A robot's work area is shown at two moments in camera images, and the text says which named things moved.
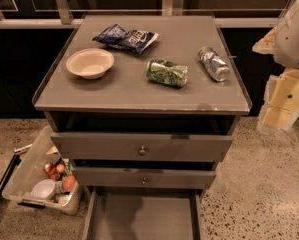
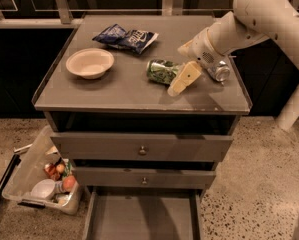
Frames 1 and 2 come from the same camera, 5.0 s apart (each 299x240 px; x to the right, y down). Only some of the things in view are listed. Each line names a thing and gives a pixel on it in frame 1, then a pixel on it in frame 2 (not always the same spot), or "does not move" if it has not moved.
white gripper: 293,40 to 201,49
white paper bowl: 91,63 does not move
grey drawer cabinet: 143,102 does not move
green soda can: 167,73 does not move
